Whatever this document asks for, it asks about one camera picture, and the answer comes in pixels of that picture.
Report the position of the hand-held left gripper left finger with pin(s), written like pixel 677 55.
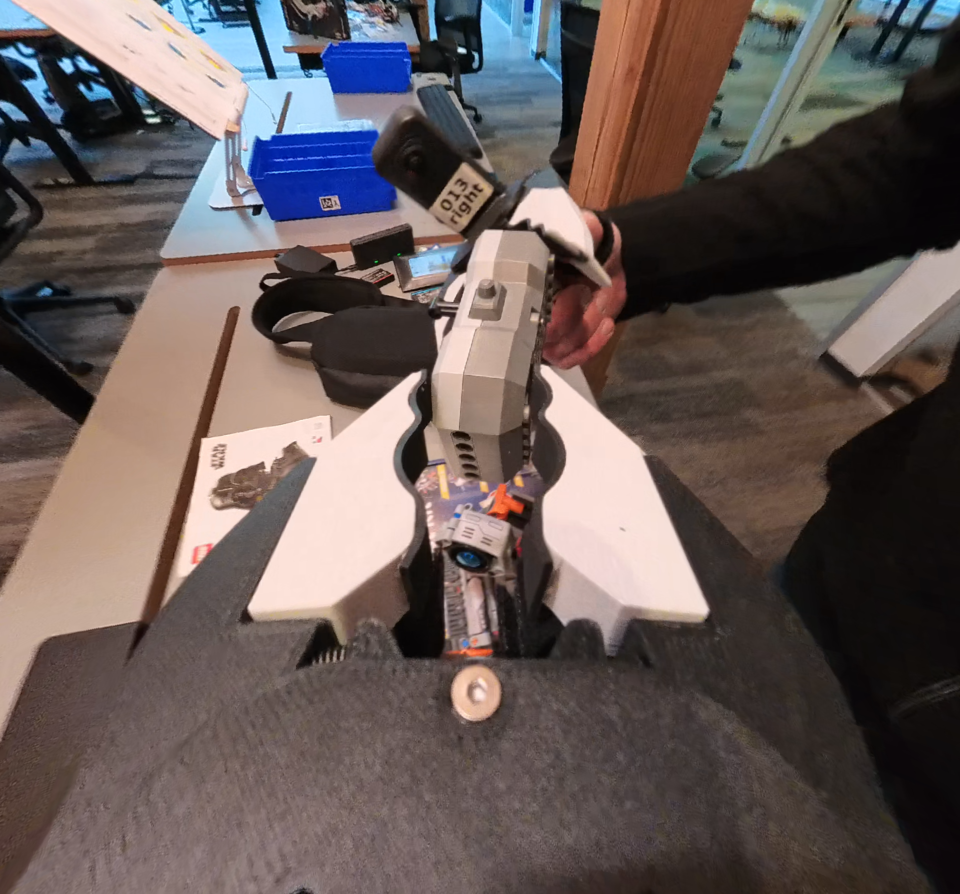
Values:
pixel 330 549

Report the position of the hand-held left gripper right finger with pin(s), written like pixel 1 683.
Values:
pixel 623 549

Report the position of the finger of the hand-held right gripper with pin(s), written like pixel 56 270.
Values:
pixel 563 223

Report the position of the grey toy battery box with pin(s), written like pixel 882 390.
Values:
pixel 488 355

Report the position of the person's right forearm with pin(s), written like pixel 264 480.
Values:
pixel 780 205

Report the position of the person's right hand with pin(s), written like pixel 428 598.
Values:
pixel 597 325

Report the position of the black-and-white instruction booklet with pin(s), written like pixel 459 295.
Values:
pixel 248 489

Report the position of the smartphone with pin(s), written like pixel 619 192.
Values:
pixel 425 268

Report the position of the small blue storage bin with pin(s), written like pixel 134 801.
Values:
pixel 368 70

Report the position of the large blue storage bin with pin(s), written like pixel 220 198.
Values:
pixel 315 175

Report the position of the tracked building-block toy robot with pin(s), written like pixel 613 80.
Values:
pixel 477 549

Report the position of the black box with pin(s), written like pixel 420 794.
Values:
pixel 306 262

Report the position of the black bag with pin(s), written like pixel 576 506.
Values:
pixel 360 347

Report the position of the person's dark clothing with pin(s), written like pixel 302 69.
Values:
pixel 885 609

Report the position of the white sign board on stand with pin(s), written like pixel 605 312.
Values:
pixel 128 40

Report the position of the wooden post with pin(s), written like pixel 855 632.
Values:
pixel 660 85

